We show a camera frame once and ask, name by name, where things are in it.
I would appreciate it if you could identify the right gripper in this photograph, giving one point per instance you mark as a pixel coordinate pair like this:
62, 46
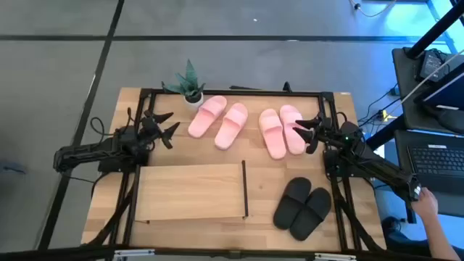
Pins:
324, 130

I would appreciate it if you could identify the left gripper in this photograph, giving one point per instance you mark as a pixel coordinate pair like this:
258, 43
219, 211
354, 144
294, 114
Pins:
150, 127

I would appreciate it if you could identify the pink rubber slide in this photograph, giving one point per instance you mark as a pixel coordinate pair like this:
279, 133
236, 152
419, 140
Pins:
288, 114
232, 125
206, 116
272, 134

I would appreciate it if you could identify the wooden shelf black legs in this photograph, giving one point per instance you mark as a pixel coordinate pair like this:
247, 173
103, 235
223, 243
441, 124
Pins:
188, 192

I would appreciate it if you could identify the black rubber slide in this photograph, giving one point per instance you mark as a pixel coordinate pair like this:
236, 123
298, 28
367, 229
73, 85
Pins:
311, 214
290, 203

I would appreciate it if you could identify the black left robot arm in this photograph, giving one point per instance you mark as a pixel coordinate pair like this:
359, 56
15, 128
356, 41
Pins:
83, 152

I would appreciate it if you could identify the person's forearm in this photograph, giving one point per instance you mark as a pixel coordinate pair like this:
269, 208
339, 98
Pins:
440, 239

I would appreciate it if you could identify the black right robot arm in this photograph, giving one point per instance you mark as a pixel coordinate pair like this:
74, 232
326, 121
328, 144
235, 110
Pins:
380, 166

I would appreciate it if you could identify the potted snake plant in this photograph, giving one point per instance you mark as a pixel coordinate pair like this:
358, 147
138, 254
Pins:
190, 87

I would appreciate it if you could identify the small black clamp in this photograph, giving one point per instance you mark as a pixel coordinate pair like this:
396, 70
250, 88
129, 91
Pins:
287, 87

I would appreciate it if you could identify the white paper sheet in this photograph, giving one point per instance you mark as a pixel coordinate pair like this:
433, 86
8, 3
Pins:
378, 152

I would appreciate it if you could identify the yellow plug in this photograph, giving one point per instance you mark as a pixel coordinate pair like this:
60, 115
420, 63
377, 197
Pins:
387, 116

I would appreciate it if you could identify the black diagonal beam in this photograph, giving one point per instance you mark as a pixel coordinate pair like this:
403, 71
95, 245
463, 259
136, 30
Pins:
435, 30
389, 129

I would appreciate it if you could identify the black laptop desk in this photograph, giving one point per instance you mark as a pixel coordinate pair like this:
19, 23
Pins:
400, 163

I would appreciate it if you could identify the black equipment cart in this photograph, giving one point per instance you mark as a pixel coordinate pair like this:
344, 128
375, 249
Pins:
402, 72

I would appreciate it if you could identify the black laptop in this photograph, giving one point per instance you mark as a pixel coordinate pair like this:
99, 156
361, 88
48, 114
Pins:
435, 163

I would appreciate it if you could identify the person's leg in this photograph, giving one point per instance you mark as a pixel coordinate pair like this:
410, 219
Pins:
395, 232

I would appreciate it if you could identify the thin white rod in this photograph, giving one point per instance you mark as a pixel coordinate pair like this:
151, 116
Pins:
431, 78

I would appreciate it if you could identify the person's hand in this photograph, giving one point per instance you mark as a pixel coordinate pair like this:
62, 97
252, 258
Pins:
426, 204

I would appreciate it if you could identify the black power adapter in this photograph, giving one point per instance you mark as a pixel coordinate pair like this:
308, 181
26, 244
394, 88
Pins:
430, 65

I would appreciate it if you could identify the dark monitor screen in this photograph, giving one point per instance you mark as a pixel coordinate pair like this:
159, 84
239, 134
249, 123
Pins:
449, 90

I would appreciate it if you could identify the grey-blue floor object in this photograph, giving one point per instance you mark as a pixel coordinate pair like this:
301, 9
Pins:
12, 167

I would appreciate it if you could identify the black table frame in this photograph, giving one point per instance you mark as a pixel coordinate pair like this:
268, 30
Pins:
235, 93

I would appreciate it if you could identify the silver frame bracket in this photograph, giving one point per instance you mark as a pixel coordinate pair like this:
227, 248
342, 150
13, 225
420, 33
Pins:
335, 256
134, 253

